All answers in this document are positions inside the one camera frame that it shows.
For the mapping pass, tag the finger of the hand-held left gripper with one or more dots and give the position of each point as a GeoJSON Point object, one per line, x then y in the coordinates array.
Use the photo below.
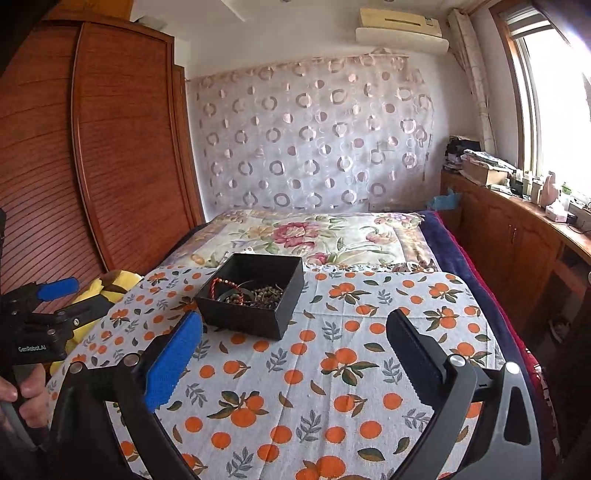
{"type": "Point", "coordinates": [57, 289]}
{"type": "Point", "coordinates": [74, 314]}

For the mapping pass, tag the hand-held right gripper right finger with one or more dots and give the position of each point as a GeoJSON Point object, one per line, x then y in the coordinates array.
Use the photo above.
{"type": "Point", "coordinates": [415, 346]}

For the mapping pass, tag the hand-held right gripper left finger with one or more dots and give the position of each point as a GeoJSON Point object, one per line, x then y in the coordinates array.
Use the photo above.
{"type": "Point", "coordinates": [173, 364]}

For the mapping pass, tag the black jewelry box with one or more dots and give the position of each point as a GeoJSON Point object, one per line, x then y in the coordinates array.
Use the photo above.
{"type": "Point", "coordinates": [249, 321]}

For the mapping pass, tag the person's left hand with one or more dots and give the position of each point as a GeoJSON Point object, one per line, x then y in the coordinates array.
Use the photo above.
{"type": "Point", "coordinates": [32, 397]}

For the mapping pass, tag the yellow plush toy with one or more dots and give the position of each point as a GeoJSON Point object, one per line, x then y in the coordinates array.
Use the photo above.
{"type": "Point", "coordinates": [115, 287]}

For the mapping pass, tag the orange fruit print sheet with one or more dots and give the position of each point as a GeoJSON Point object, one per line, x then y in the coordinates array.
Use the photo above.
{"type": "Point", "coordinates": [323, 369]}

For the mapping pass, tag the dark blue blanket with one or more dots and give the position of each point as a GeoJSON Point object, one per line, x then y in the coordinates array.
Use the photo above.
{"type": "Point", "coordinates": [461, 258]}

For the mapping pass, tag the wooden wardrobe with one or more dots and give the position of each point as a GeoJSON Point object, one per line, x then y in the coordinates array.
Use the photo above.
{"type": "Point", "coordinates": [92, 161]}

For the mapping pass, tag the wooden cabinet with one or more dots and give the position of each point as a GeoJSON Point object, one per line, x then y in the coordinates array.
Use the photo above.
{"type": "Point", "coordinates": [508, 244]}

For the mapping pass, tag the teal plastic bag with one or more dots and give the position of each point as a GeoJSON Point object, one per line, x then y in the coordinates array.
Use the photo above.
{"type": "Point", "coordinates": [444, 201]}

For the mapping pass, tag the floral quilt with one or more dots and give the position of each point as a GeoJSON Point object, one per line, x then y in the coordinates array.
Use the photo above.
{"type": "Point", "coordinates": [295, 235]}

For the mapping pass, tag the cardboard box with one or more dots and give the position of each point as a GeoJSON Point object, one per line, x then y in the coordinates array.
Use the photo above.
{"type": "Point", "coordinates": [485, 175]}

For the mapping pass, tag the white tissue box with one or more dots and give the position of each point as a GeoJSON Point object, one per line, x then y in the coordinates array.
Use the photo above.
{"type": "Point", "coordinates": [557, 212]}

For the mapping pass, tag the pink figurine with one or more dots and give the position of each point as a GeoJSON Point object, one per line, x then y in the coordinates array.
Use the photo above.
{"type": "Point", "coordinates": [550, 189]}

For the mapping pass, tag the window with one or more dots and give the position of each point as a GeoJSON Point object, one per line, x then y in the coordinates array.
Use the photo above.
{"type": "Point", "coordinates": [549, 92]}

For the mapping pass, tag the white air conditioner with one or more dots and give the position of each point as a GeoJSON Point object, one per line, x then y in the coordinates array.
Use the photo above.
{"type": "Point", "coordinates": [401, 27]}

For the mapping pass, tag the circle pattern wall curtain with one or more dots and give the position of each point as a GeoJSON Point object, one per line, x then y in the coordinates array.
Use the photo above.
{"type": "Point", "coordinates": [314, 138]}

